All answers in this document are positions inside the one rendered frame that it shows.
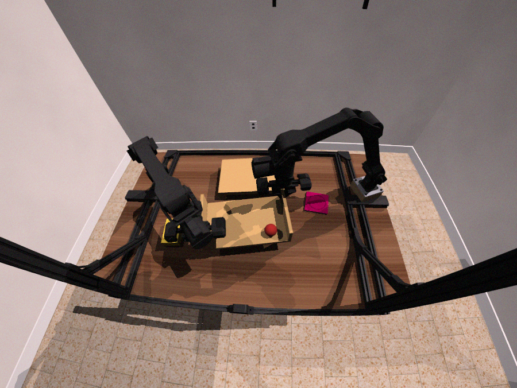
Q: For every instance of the yellow sponge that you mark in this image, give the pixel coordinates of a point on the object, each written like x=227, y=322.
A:
x=165, y=243

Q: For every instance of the red ball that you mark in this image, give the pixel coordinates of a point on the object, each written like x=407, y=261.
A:
x=270, y=230

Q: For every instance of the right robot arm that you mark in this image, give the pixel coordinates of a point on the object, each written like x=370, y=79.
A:
x=292, y=144

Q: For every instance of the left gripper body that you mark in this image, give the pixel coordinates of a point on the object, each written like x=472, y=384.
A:
x=217, y=227

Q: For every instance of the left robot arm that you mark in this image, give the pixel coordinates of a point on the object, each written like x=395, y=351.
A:
x=173, y=198

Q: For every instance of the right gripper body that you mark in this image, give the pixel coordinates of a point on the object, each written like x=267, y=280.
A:
x=282, y=182

